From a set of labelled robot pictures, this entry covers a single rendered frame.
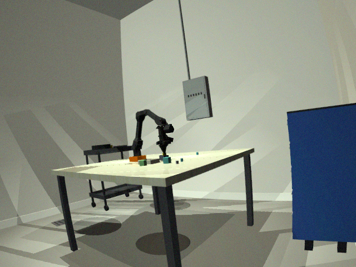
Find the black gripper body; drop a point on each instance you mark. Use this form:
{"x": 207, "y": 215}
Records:
{"x": 162, "y": 140}

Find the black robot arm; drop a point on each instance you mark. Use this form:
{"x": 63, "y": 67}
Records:
{"x": 163, "y": 128}

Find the beige rectangular tray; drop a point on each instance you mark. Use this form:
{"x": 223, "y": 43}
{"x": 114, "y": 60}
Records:
{"x": 152, "y": 161}

